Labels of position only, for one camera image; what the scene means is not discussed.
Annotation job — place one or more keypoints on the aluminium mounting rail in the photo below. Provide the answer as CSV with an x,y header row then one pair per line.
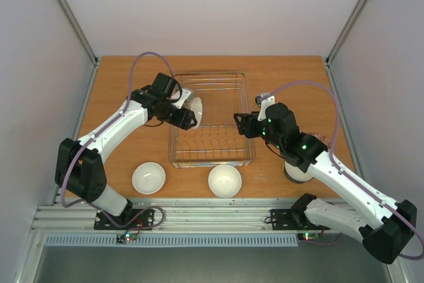
x,y
183,215

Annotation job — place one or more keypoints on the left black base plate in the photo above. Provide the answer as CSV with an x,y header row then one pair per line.
x,y
142,218

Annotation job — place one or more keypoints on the red patterned small dish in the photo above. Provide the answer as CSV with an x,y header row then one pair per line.
x,y
323,139

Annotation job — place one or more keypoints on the right aluminium frame post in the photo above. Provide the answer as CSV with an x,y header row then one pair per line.
x,y
345,31

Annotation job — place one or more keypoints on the right controller board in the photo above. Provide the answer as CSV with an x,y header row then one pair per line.
x,y
309,236

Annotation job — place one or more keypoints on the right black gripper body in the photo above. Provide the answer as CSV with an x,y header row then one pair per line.
x,y
247,124

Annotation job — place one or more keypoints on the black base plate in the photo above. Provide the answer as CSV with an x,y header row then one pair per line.
x,y
286,219
142,218

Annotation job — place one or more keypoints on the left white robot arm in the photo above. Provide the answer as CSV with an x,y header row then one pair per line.
x,y
80,163

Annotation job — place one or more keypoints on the teal and white bowl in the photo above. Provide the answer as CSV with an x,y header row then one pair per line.
x,y
295,175

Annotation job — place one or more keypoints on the left controller board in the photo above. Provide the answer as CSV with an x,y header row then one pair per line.
x,y
126,238

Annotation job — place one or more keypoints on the aluminium frame post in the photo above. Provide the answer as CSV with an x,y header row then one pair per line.
x,y
69,14
345,31

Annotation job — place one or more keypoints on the grey slotted cable duct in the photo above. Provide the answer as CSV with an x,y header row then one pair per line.
x,y
156,240

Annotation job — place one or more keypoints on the left aluminium frame post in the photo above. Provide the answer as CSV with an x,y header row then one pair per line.
x,y
69,14

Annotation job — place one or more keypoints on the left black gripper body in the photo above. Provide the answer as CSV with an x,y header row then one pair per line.
x,y
182,122

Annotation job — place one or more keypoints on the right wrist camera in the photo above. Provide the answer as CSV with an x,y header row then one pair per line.
x,y
264,100

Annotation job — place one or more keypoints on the floral cream bowl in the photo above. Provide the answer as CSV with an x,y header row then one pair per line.
x,y
193,103

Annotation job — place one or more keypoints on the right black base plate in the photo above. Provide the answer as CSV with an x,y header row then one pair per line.
x,y
286,219

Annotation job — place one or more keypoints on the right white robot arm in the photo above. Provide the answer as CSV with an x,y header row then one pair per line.
x,y
383,225

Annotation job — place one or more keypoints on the controller board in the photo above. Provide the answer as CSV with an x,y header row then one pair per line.
x,y
309,236
126,238

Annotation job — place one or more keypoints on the chrome wire dish rack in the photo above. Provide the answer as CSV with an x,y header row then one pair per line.
x,y
216,140

